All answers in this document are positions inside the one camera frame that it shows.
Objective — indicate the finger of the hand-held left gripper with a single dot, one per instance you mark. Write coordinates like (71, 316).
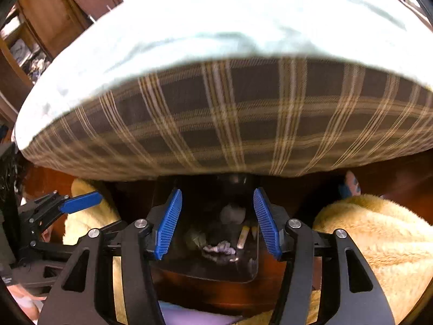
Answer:
(81, 201)
(50, 245)

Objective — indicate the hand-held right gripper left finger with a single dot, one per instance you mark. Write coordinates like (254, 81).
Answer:
(167, 223)

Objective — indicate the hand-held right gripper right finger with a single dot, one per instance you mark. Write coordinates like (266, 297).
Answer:
(267, 223)

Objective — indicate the black trash bin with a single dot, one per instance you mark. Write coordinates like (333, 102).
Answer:
(189, 272)

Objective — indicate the person's left forearm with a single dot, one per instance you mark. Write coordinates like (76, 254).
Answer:
(23, 303)

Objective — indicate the beige stick wrapper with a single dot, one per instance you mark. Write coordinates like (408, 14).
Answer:
(243, 237)

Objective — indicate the white crumpled paper ball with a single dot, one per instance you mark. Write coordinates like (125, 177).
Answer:
(232, 214)

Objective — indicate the blue patterned slipper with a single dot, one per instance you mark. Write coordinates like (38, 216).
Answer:
(350, 184)

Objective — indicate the lilac cloth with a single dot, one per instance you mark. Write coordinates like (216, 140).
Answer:
(196, 315)

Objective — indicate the wooden wardrobe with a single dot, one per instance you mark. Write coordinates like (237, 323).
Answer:
(50, 6)

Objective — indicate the light blue printed bed sheet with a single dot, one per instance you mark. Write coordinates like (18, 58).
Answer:
(203, 23)

